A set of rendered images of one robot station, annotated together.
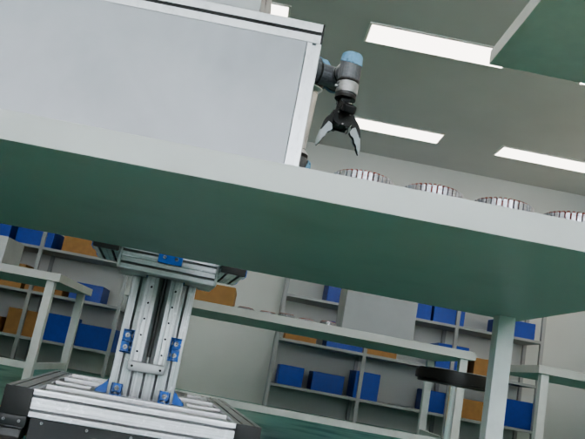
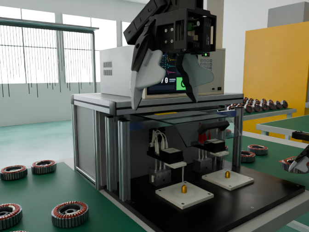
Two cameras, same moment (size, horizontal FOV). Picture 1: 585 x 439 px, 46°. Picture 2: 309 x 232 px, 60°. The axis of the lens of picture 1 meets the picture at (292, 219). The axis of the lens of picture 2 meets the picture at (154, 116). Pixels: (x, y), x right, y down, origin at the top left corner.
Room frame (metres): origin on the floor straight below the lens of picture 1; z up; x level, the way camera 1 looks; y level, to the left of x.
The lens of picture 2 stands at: (2.52, -0.37, 1.20)
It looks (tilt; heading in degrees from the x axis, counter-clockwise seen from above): 9 degrees down; 146
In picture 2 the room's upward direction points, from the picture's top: straight up
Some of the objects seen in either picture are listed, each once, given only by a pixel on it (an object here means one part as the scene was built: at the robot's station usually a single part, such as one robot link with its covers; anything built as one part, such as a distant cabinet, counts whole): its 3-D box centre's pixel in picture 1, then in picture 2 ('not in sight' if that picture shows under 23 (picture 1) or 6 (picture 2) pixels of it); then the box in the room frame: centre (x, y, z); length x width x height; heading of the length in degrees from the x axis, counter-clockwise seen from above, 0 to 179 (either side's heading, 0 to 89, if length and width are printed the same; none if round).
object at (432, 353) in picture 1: (286, 379); not in sight; (4.73, -0.16, 0.37); 2.20 x 0.90 x 0.75; 92
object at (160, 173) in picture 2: not in sight; (160, 176); (1.67, 0.24, 0.80); 0.07 x 0.05 x 0.06; 92
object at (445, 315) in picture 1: (445, 316); not in sight; (8.14, -1.98, 1.38); 0.42 x 0.36 x 0.20; 179
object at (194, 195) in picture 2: not in sight; (184, 193); (1.82, 0.24, 0.78); 0.15 x 0.15 x 0.01; 2
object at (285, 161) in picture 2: not in sight; (295, 165); (1.95, 0.75, 0.82); 0.11 x 0.11 x 0.04
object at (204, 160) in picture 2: not in sight; (202, 164); (1.67, 0.48, 0.80); 0.07 x 0.05 x 0.06; 92
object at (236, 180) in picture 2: not in sight; (227, 178); (1.81, 0.48, 0.78); 0.15 x 0.15 x 0.01; 2
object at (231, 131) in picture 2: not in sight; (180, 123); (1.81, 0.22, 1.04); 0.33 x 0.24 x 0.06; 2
